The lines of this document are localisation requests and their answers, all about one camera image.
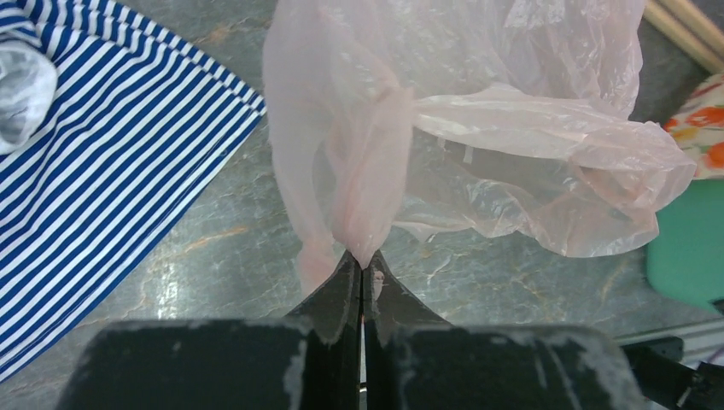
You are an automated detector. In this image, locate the floral orange hanging bag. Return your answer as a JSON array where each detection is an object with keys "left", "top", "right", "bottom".
[{"left": 663, "top": 73, "right": 723, "bottom": 179}]

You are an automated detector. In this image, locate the blue white striped cloth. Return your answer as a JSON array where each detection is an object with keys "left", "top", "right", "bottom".
[{"left": 1, "top": 1, "right": 266, "bottom": 380}]

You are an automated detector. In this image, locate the pink translucent trash bag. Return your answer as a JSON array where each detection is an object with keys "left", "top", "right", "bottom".
[{"left": 262, "top": 1, "right": 696, "bottom": 294}]

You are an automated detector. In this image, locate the green plastic trash bin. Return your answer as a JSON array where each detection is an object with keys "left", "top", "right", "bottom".
[{"left": 645, "top": 179, "right": 723, "bottom": 314}]

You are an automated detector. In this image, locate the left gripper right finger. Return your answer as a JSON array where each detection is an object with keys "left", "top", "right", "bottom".
[{"left": 363, "top": 253, "right": 645, "bottom": 409}]

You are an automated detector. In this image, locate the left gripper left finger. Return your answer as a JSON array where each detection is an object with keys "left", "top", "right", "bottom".
[{"left": 57, "top": 253, "right": 361, "bottom": 409}]

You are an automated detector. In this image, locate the wooden clothes rack frame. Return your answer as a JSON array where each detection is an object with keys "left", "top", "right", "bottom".
[{"left": 644, "top": 1, "right": 723, "bottom": 73}]

